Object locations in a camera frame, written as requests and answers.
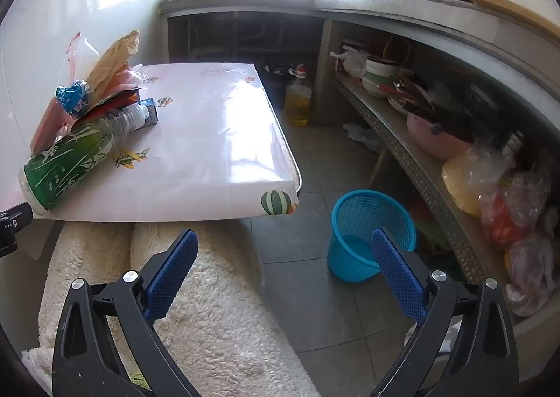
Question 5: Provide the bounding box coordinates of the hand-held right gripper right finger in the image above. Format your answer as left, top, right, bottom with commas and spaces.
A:
370, 227, 519, 397

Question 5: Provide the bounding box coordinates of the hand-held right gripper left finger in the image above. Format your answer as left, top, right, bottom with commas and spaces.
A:
51, 228, 202, 397

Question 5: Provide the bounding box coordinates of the blue plastic basket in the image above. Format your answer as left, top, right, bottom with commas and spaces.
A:
327, 190, 417, 284

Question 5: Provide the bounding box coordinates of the green label plastic bottle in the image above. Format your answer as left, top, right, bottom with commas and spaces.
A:
18, 107, 149, 211

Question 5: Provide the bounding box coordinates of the blue wrapper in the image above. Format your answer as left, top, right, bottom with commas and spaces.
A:
55, 80, 90, 115

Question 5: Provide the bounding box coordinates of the white fluffy cloth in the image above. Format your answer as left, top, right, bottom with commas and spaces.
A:
22, 220, 320, 397

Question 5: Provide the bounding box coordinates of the perforated metal shelf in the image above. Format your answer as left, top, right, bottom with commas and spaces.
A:
330, 73, 512, 288

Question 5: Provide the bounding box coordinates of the yellow plastic bag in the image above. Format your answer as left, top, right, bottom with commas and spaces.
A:
442, 152, 486, 216

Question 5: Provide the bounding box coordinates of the clear bag with red contents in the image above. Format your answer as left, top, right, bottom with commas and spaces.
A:
479, 174, 550, 249

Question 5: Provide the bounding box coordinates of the pinkish plastic bag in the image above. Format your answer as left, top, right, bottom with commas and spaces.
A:
505, 235, 558, 317

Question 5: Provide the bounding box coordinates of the pink basin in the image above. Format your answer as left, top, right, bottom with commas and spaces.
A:
407, 111, 473, 160

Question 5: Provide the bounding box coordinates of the white rag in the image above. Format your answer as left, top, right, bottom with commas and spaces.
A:
342, 122, 381, 153

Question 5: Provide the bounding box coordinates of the small dark blue carton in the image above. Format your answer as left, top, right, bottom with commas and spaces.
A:
135, 98, 159, 129

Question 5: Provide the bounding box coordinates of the orange red plastic wrapper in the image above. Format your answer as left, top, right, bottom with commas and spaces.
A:
103, 65, 149, 107

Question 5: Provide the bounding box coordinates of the pile of kitchen utensils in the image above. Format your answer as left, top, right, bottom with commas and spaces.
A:
376, 73, 438, 118

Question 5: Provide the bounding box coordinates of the yellow oil bottle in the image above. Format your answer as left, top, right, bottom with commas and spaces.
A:
284, 65, 314, 127

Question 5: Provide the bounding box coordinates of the tan paper bag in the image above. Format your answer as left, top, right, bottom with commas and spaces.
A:
85, 30, 141, 96

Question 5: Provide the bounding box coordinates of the stack of bowls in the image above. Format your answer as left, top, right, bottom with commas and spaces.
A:
361, 56, 401, 98

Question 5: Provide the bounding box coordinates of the white plastic bag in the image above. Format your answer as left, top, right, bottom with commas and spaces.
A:
330, 47, 368, 76

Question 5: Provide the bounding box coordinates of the wooden board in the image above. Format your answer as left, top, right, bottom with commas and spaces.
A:
466, 0, 560, 41

